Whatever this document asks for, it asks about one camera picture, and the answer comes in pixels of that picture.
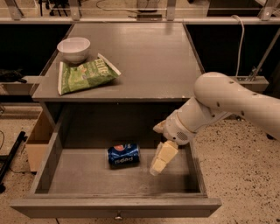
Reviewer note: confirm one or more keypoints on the green chip bag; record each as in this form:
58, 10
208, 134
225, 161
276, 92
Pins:
85, 76

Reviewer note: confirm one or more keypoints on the white ceramic bowl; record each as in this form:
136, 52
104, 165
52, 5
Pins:
74, 50

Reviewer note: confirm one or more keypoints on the black stand leg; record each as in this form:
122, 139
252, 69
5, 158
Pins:
5, 160

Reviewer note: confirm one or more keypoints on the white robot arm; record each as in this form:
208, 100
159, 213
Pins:
216, 96

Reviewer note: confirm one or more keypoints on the black object on rail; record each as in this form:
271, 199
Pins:
11, 76

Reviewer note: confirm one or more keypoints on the blue pepsi can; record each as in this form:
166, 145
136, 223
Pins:
123, 154

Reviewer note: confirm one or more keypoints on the open grey top drawer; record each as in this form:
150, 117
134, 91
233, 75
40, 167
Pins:
75, 180

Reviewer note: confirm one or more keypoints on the grey cabinet counter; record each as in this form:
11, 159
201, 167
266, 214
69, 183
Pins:
158, 69

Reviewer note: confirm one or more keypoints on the grey metal rail frame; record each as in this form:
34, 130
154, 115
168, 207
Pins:
28, 43

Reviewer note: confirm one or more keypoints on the cardboard box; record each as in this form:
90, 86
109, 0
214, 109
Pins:
37, 141

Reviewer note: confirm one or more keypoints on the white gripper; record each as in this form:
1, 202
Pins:
174, 129

